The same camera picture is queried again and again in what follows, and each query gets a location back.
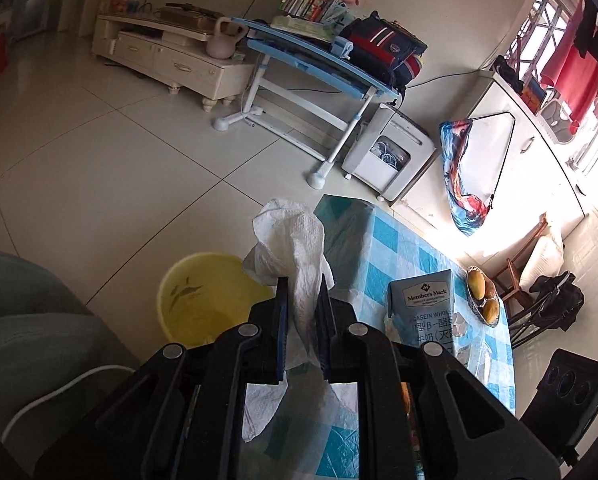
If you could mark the navy red backpack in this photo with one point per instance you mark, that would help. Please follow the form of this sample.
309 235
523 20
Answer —
384 45

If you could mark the grey-blue milk carton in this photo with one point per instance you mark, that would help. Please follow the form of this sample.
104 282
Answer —
424 310

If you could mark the wooden chair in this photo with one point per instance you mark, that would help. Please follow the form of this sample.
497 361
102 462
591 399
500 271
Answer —
514 270

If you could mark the yellow mango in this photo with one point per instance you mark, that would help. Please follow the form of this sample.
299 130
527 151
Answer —
491 311
475 282

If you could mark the blue study desk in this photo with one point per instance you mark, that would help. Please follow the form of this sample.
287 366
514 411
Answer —
304 52

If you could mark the red hanging garment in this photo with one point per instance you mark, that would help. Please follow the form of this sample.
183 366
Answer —
579 80

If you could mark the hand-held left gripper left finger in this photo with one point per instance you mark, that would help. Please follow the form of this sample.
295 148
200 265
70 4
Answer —
281 320

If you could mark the colourful printed bag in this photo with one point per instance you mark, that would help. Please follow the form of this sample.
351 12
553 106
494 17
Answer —
461 185

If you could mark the cream TV cabinet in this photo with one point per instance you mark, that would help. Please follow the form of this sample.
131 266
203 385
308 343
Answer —
169 60

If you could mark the white paper towel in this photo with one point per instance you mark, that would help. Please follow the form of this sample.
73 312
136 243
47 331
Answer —
299 240

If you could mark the orange book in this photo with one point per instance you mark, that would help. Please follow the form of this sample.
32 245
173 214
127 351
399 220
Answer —
534 96

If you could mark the stack of papers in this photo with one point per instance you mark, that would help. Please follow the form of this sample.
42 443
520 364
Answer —
304 27

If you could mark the pink kettlebell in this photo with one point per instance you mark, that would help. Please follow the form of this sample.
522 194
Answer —
224 40

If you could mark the blue checkered tablecloth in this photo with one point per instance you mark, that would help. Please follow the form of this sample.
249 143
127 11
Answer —
404 250

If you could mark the white cabinet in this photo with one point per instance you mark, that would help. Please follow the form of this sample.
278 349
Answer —
534 180

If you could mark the fruit bowl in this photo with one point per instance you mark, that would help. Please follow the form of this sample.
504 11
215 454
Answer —
471 305

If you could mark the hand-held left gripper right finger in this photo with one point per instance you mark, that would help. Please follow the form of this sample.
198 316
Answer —
322 320

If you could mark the white cushion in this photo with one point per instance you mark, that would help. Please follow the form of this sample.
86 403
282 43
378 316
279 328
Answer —
544 255

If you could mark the black hanging garment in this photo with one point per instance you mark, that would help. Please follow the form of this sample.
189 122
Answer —
590 25

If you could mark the yellow plastic bucket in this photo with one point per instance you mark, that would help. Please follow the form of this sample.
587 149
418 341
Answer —
204 310

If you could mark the white air purifier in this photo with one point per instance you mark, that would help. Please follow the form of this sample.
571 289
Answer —
384 160

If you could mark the black bag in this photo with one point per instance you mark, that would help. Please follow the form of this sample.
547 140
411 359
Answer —
509 72

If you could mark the blue mask pack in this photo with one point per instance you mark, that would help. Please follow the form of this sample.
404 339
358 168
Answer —
339 14

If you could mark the blue pencil sharpener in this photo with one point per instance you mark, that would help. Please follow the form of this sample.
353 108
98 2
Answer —
342 47

